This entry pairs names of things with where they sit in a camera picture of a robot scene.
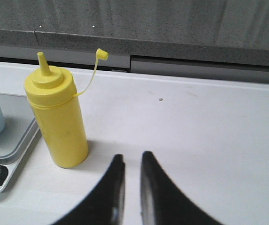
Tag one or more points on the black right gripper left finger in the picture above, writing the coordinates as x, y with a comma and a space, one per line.
104, 205

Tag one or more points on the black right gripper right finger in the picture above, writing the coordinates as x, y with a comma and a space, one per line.
162, 202

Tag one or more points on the yellow squeeze bottle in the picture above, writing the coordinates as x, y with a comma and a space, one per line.
53, 97

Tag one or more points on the silver digital kitchen scale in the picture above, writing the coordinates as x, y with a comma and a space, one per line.
19, 131

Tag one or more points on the dark grey granite counter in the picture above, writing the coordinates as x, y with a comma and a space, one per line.
213, 39

